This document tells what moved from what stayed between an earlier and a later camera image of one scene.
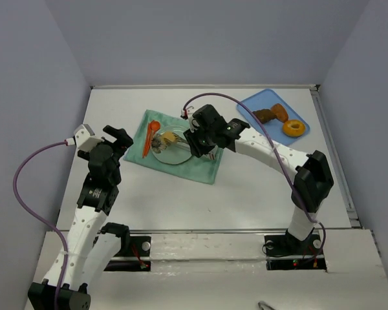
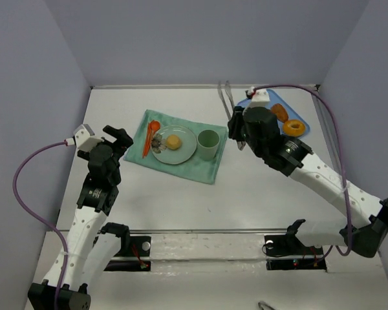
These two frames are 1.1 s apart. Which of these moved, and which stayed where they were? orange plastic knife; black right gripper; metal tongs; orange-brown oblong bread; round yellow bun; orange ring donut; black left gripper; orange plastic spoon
Moved: round yellow bun; black right gripper; metal tongs
Stayed: orange plastic spoon; orange plastic knife; orange-brown oblong bread; black left gripper; orange ring donut
